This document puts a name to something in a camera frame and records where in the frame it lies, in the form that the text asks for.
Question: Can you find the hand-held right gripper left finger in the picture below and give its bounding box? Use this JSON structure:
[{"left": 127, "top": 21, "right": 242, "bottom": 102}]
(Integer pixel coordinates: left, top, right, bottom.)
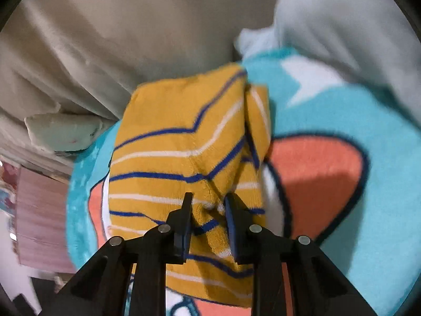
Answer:
[{"left": 54, "top": 192, "right": 194, "bottom": 316}]

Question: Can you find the white floral pillow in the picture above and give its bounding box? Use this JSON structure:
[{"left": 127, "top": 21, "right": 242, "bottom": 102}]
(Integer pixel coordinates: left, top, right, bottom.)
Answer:
[{"left": 24, "top": 112, "right": 114, "bottom": 154}]

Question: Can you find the beige curtain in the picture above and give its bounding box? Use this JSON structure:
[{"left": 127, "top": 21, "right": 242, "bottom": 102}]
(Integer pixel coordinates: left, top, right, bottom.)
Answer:
[{"left": 0, "top": 0, "right": 290, "bottom": 172}]

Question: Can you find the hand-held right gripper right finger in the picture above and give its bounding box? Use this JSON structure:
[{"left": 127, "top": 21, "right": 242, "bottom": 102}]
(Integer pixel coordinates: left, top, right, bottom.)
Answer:
[{"left": 224, "top": 192, "right": 374, "bottom": 316}]

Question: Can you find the turquoise star blanket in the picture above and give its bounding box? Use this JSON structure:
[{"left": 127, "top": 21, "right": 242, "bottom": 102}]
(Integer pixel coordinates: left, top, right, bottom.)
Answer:
[{"left": 66, "top": 48, "right": 421, "bottom": 316}]

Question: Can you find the white plush toy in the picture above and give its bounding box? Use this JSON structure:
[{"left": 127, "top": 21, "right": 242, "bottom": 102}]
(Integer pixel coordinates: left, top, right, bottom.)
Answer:
[{"left": 235, "top": 0, "right": 421, "bottom": 119}]

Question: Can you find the yellow striped sweater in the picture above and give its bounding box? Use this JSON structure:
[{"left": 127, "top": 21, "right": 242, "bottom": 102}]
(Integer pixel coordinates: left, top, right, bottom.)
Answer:
[{"left": 107, "top": 63, "right": 273, "bottom": 309}]

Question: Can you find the pink wardrobe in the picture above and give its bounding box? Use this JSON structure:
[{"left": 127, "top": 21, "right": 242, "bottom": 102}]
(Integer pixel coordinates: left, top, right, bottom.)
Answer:
[{"left": 15, "top": 166, "right": 78, "bottom": 274}]

